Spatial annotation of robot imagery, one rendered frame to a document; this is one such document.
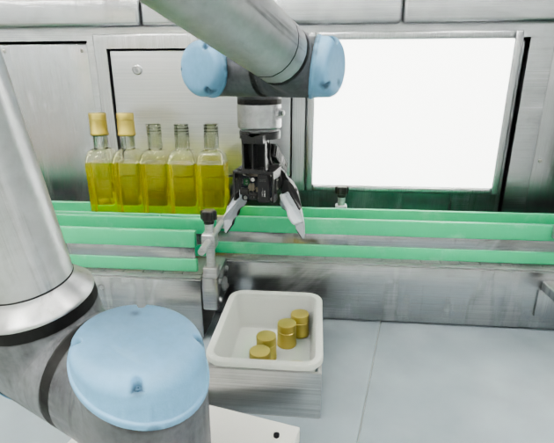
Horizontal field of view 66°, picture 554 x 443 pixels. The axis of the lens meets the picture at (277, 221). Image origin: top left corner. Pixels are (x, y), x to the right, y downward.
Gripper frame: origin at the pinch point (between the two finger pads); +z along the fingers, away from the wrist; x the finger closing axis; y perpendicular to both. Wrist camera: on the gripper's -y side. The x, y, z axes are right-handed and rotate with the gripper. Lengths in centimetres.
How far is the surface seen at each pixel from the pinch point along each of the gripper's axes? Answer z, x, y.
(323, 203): 0.4, 7.9, -25.6
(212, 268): 3.6, -7.4, 9.0
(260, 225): -0.6, -1.9, -3.9
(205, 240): -1.8, -8.2, 9.5
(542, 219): -1, 54, -19
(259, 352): 12.7, 3.9, 18.8
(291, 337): 15.0, 7.3, 10.4
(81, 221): -1.3, -37.5, 3.2
